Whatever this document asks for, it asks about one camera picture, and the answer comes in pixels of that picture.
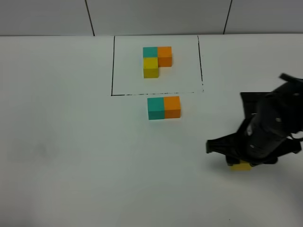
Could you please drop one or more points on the template teal cube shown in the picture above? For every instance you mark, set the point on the template teal cube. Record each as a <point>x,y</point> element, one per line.
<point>150,52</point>

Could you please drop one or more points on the template orange cube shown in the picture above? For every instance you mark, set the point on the template orange cube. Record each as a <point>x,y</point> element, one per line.
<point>165,56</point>

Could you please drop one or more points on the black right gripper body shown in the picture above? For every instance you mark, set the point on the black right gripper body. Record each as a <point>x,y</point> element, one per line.
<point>254,145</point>

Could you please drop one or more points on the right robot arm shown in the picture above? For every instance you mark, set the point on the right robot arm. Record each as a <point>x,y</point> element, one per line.
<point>271,120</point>

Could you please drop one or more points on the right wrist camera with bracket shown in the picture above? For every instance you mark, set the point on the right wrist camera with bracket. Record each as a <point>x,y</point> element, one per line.
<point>230,145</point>

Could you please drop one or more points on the template yellow cube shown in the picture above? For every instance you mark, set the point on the template yellow cube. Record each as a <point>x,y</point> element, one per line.
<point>150,68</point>

